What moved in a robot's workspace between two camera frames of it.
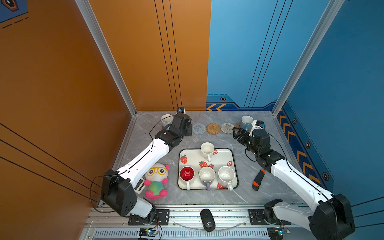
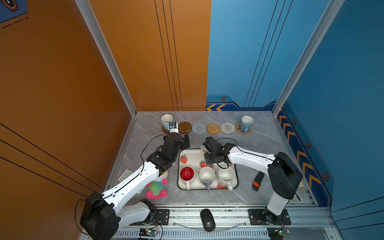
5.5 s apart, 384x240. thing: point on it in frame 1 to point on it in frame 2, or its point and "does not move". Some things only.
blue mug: [246, 121] does not move
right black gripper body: [245, 140] to [210, 158]
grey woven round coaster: [198, 128] does not move
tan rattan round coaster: [213, 128] does not move
